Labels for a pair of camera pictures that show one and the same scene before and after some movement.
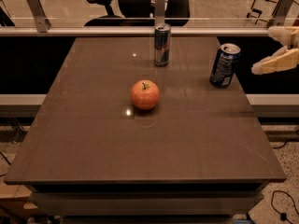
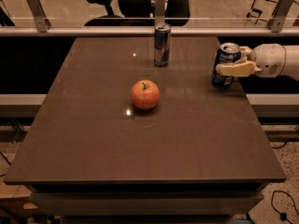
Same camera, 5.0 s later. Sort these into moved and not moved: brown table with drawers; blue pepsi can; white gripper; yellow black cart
Moved: white gripper
Not moved: brown table with drawers; yellow black cart; blue pepsi can
